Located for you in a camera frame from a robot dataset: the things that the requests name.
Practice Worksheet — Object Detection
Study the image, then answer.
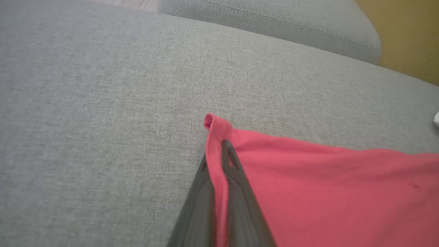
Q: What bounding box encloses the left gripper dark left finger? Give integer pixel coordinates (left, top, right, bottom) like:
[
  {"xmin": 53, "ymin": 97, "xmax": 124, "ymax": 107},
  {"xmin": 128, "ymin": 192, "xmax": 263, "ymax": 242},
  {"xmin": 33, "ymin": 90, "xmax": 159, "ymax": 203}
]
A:
[{"xmin": 167, "ymin": 154, "xmax": 217, "ymax": 247}]

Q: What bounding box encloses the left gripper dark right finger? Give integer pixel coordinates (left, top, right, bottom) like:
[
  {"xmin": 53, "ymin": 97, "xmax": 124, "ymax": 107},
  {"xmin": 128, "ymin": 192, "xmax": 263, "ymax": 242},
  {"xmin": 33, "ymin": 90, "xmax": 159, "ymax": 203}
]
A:
[{"xmin": 221, "ymin": 139, "xmax": 277, "ymax": 247}]

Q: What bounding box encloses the large grey sofa chaise cushion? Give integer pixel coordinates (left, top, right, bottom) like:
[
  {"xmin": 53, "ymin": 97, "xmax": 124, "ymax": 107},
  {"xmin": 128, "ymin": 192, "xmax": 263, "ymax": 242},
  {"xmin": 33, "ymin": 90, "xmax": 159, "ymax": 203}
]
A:
[{"xmin": 0, "ymin": 0, "xmax": 439, "ymax": 247}]

